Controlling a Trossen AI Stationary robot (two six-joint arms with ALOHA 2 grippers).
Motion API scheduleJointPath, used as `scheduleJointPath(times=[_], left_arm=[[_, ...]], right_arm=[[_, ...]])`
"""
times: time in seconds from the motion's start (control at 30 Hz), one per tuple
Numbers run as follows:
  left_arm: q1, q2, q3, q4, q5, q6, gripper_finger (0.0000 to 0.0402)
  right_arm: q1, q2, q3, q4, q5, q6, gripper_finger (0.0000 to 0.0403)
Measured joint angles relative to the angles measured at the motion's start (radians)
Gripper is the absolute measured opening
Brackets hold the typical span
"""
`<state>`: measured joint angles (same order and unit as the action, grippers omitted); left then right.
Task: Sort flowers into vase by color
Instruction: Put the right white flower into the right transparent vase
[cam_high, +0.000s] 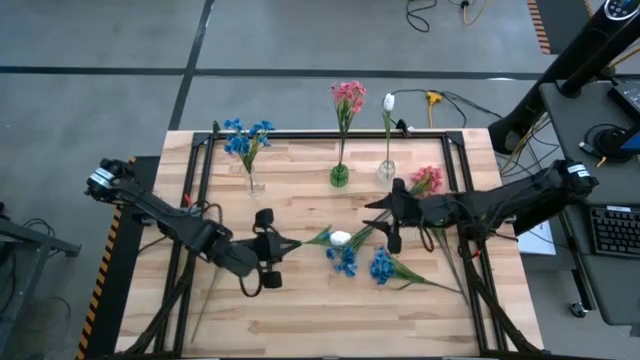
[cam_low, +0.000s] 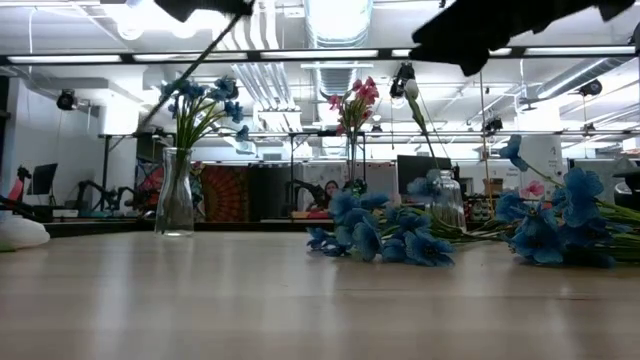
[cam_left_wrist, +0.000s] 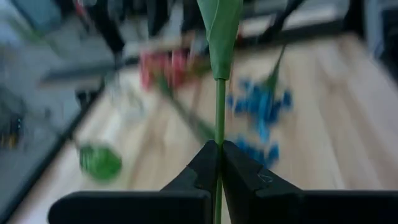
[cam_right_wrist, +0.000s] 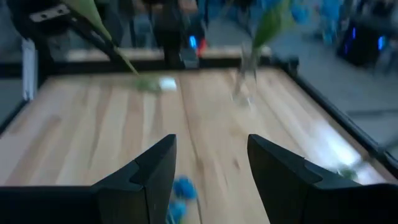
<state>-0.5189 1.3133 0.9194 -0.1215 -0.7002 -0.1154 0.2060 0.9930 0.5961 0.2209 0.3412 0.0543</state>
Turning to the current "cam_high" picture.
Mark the blue artificial flower bunch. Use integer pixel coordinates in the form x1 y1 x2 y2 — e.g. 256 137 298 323
368 244 464 296
324 209 396 279
222 117 276 194

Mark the black tower fan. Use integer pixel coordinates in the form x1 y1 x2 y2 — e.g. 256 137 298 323
487 0 640 156

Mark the black keyboard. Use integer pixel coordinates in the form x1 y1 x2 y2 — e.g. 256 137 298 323
588 204 640 260

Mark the tall clear glass vase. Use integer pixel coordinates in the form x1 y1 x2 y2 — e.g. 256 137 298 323
239 163 266 197

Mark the black aluminium table frame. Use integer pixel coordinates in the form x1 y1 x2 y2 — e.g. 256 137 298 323
117 127 544 359

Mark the white artificial tulip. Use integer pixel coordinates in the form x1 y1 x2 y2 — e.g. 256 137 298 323
303 224 353 248
381 92 397 169

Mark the black floor cable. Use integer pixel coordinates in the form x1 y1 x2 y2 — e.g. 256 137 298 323
389 87 501 130
404 0 439 34

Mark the white paper sheet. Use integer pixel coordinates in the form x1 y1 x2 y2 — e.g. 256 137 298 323
516 219 557 257

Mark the grey office desk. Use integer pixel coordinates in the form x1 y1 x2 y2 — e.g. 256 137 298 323
539 82 640 326

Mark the pink artificial flower bunch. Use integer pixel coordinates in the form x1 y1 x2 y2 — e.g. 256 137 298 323
408 165 445 197
329 80 368 169

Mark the black desk pole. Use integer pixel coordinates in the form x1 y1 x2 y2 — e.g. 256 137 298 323
558 29 640 99

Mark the black round stand base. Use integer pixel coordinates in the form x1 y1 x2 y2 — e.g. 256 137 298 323
593 125 639 164

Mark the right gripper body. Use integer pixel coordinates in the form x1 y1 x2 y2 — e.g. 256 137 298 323
388 177 444 254

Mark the yellow floor cable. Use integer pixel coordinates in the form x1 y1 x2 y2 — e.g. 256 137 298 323
459 0 489 26

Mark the black laptop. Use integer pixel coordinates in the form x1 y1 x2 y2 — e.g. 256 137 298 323
606 79 640 121

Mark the yellow power plug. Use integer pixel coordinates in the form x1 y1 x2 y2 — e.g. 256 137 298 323
424 89 444 129

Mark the black mat with hazard stripe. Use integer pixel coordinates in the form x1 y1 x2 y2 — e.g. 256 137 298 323
526 0 597 56

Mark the black looped cable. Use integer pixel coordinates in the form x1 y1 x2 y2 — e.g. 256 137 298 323
238 272 264 299
418 227 437 254

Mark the green ribbed glass vase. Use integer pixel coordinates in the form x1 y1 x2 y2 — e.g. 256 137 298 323
329 162 351 189

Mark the clear ribbed glass vase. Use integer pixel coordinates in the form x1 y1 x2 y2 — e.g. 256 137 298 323
375 158 397 184

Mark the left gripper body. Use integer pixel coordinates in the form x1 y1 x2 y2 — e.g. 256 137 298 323
249 207 287 291

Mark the black platform with hazard stripes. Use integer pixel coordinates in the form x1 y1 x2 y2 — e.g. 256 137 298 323
74 155 161 360

